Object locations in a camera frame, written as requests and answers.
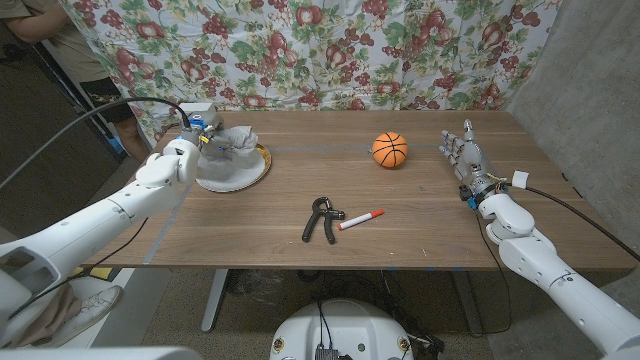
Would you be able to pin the white table leg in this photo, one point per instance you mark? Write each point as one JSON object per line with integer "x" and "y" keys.
{"x": 215, "y": 300}

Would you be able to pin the paper plate with gold rim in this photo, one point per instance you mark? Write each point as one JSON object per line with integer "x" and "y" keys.
{"x": 240, "y": 175}

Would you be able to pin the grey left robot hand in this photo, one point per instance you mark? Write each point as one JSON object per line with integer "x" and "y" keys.
{"x": 212, "y": 137}

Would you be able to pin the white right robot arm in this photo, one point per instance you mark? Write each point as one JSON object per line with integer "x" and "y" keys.
{"x": 570, "y": 290}

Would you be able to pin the person with white sneaker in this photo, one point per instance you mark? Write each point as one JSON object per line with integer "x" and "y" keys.
{"x": 90, "y": 310}

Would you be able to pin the person in beige shirt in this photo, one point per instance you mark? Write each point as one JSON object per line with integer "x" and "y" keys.
{"x": 75, "y": 50}

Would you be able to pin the long grey tape strip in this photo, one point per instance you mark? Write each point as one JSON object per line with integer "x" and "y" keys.
{"x": 320, "y": 148}

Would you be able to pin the floral fruit print backdrop cloth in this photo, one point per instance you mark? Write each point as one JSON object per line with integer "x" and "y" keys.
{"x": 325, "y": 50}

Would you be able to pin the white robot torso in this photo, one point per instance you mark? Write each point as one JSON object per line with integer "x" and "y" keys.
{"x": 340, "y": 325}

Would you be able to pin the black hand grip exerciser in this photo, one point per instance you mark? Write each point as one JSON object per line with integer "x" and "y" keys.
{"x": 334, "y": 215}

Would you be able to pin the grey shirt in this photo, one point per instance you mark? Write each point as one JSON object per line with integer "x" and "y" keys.
{"x": 235, "y": 145}

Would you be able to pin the small orange basketball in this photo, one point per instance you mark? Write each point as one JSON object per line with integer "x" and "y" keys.
{"x": 389, "y": 150}

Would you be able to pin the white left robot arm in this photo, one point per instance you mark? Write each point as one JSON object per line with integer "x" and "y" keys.
{"x": 95, "y": 225}

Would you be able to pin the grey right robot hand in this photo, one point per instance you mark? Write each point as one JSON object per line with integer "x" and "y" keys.
{"x": 470, "y": 162}

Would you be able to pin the white power strip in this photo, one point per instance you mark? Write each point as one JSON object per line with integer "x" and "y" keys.
{"x": 197, "y": 106}

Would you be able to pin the white marker with orange cap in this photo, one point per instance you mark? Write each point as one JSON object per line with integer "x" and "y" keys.
{"x": 357, "y": 220}

